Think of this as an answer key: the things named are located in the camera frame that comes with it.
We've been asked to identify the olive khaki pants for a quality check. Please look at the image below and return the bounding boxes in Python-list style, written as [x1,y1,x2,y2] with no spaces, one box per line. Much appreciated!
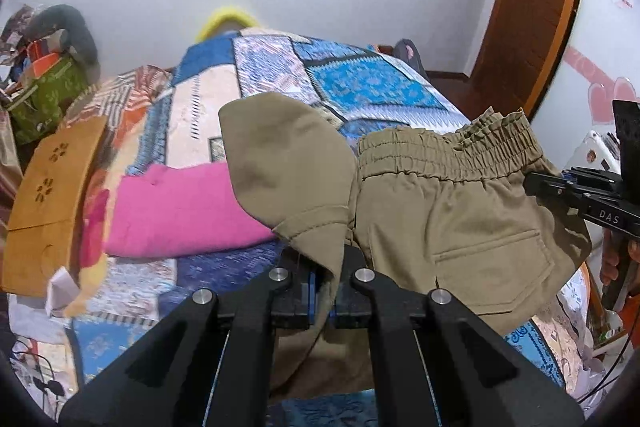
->
[219,92,591,401]

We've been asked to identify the person right hand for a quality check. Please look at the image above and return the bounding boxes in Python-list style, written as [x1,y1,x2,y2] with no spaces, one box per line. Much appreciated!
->
[600,233,639,286]

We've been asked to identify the white sliding wardrobe door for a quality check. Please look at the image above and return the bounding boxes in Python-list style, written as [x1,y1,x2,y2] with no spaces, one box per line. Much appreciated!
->
[532,0,639,167]

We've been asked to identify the pink folded pants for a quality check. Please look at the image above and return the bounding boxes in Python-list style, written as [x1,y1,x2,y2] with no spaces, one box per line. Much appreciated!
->
[104,161,274,259]

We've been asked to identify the patchwork patterned bedspread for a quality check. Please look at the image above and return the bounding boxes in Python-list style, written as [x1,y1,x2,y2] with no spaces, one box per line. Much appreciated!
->
[58,28,580,426]

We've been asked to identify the brown wooden door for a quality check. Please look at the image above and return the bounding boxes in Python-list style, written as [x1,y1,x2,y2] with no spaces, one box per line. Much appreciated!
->
[466,0,577,117]

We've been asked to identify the yellow curved headboard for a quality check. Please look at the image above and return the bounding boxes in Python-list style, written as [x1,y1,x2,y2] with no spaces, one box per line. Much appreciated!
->
[195,6,259,43]

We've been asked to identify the green storage box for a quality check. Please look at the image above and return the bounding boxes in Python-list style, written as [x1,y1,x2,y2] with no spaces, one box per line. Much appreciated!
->
[6,55,88,145]

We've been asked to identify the grey stuffed pillow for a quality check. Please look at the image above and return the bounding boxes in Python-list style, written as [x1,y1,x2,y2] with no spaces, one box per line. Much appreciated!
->
[24,4,100,84]

